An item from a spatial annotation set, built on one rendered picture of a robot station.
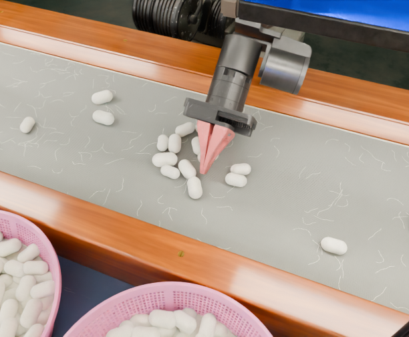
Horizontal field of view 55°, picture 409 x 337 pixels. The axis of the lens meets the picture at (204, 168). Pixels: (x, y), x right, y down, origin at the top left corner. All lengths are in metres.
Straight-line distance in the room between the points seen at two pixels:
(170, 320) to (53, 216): 0.21
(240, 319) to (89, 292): 0.23
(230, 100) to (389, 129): 0.29
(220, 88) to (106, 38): 0.37
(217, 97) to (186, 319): 0.30
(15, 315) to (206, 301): 0.23
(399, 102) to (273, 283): 0.41
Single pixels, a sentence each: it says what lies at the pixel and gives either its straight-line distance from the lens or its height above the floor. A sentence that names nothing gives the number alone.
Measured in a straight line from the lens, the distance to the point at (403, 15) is 0.32.
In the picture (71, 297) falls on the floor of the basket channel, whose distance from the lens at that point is 0.60.
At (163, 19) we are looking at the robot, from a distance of 0.95.
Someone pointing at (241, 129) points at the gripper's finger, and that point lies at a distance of 0.59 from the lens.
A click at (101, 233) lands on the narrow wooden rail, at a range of 0.53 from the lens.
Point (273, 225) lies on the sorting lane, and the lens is 0.56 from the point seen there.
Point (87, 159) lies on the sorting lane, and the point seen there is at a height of 0.74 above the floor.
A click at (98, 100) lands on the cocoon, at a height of 0.75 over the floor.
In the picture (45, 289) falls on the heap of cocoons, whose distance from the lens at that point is 0.54.
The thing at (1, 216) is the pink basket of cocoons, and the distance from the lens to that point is 0.59.
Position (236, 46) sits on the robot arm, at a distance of 0.58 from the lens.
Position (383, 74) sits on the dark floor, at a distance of 2.24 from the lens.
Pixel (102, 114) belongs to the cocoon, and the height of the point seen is 0.76.
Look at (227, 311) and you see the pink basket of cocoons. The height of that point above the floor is 0.75.
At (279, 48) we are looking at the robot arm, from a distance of 0.59.
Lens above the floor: 1.20
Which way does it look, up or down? 50 degrees down
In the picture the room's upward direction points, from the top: straight up
